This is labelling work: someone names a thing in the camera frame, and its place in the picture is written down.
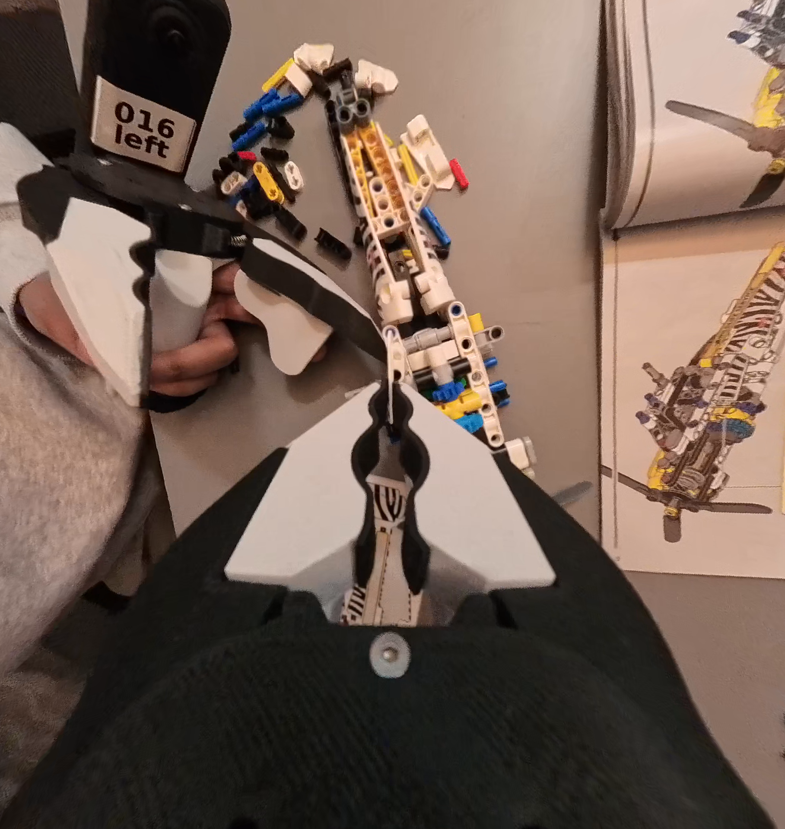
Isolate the person's left hand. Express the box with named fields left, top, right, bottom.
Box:
left=16, top=262, right=331, bottom=397

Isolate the person's left forearm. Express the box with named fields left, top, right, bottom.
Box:
left=0, top=120, right=176, bottom=687

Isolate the open lego instruction booklet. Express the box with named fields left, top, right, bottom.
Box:
left=600, top=0, right=785, bottom=580

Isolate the pile of lego pieces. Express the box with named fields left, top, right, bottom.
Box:
left=212, top=42, right=471, bottom=261

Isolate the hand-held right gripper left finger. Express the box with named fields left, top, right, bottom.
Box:
left=224, top=382, right=396, bottom=623

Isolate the zebra striped lego helicopter model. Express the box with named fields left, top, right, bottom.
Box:
left=327, top=58, right=594, bottom=509

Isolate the zebra sticker sheet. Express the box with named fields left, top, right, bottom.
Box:
left=340, top=476, right=426, bottom=628

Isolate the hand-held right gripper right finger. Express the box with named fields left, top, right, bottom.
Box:
left=395, top=382, right=556, bottom=623

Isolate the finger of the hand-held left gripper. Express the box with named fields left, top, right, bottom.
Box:
left=238, top=237, right=389, bottom=365

